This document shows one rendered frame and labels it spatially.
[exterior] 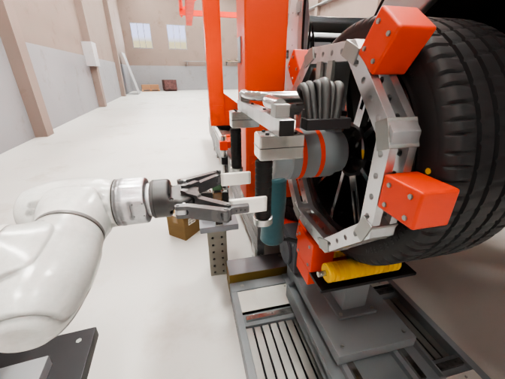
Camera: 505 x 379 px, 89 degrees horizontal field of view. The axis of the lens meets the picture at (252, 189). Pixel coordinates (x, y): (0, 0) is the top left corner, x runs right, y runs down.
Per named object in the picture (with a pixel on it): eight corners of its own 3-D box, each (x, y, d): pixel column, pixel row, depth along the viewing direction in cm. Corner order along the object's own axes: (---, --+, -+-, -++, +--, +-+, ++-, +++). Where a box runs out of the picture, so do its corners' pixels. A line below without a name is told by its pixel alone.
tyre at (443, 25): (614, -45, 39) (355, 52, 101) (495, -63, 34) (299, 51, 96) (505, 307, 58) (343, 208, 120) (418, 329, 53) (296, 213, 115)
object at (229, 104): (268, 123, 302) (269, 92, 288) (225, 125, 291) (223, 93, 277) (264, 121, 317) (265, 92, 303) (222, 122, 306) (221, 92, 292)
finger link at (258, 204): (228, 198, 46) (229, 201, 46) (266, 195, 48) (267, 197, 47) (229, 213, 48) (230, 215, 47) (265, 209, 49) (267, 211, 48)
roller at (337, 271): (406, 272, 81) (411, 258, 78) (321, 289, 75) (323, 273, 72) (393, 260, 86) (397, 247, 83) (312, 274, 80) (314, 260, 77)
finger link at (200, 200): (183, 187, 50) (179, 189, 49) (232, 199, 45) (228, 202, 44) (185, 204, 52) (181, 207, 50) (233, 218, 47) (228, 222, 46)
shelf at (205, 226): (238, 229, 114) (238, 223, 113) (200, 234, 111) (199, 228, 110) (225, 190, 153) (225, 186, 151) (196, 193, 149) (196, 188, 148)
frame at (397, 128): (379, 291, 61) (453, 25, 39) (355, 295, 60) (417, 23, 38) (294, 195, 110) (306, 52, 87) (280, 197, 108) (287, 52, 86)
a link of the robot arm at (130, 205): (118, 235, 46) (152, 231, 48) (107, 190, 43) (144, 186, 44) (128, 211, 54) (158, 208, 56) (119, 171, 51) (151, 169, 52)
